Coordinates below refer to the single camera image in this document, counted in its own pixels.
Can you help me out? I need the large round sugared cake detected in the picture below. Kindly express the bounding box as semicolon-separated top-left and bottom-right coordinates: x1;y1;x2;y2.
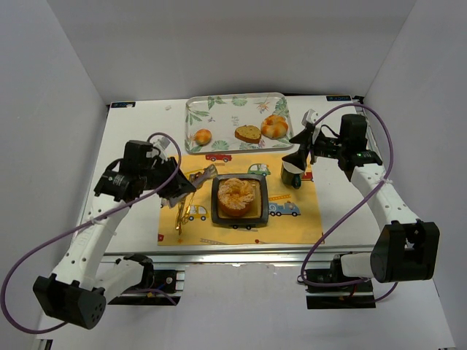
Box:
217;178;255;217

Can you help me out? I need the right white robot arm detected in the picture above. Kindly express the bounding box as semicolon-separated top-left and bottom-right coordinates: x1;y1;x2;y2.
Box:
158;114;439;288

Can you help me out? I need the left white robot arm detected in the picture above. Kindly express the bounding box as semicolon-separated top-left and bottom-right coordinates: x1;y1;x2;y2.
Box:
33;137;217;330

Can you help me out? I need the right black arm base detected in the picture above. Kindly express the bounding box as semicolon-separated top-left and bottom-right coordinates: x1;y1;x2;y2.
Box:
305;268;376;310

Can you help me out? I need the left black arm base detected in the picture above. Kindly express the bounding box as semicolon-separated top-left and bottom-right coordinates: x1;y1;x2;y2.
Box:
109;270;185;306

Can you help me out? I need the small round bread roll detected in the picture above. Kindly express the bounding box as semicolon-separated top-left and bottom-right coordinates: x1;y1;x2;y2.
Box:
193;128;212;146

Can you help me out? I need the gold spoon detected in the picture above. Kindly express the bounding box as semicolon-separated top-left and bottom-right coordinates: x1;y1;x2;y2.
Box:
175;192;195;235

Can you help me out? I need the dark green cup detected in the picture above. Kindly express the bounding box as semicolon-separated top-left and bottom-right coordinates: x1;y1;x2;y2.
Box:
281;163;304;190

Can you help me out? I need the gold fork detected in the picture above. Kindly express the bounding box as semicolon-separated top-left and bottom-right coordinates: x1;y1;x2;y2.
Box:
175;199;190;235

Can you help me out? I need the orange glazed donut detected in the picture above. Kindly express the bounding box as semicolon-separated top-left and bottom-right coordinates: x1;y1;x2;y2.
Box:
260;114;289;139

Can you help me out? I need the right blue corner label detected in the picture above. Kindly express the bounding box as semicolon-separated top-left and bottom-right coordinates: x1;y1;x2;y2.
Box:
326;95;352;102

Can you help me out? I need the blue corner label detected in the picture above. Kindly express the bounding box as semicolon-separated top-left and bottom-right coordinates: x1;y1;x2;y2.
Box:
110;101;136;109
326;95;352;102

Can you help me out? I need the sliced loaf cake piece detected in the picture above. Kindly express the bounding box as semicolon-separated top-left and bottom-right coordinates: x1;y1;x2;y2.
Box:
234;125;262;144

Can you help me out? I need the black square amber plate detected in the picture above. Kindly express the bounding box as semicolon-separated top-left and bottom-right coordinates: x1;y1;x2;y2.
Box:
211;174;269;230

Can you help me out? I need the white tropical leaf tray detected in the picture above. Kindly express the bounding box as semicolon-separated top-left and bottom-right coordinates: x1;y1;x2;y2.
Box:
185;93;294;155

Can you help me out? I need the left blue corner label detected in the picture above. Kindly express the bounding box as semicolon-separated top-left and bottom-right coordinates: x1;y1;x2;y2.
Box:
110;101;136;109

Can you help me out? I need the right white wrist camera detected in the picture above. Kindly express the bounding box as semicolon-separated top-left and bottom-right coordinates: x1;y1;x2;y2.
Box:
301;109;320;126

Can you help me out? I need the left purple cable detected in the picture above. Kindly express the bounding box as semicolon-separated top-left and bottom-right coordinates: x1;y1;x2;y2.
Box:
0;132;182;335

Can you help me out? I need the purple cable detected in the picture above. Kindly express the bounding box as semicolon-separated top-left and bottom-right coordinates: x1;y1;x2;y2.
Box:
0;132;182;335
296;104;395;303

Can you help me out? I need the aluminium frame rail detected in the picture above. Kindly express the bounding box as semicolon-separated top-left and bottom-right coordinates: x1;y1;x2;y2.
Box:
65;251;369;273

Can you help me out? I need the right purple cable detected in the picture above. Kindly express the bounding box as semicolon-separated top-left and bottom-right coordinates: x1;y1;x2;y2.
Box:
296;104;395;303

